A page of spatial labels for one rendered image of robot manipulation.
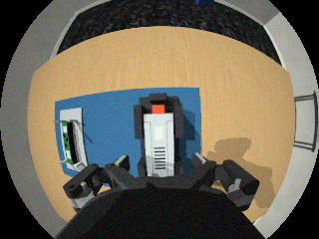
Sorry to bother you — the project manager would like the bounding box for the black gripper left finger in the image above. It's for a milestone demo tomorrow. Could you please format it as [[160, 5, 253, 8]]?
[[63, 155, 147, 213]]

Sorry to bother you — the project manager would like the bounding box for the grey box cover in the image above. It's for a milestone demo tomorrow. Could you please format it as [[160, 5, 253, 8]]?
[[144, 114, 173, 177]]

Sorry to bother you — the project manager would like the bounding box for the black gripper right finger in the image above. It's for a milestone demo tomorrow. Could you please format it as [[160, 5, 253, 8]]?
[[172, 153, 260, 211]]

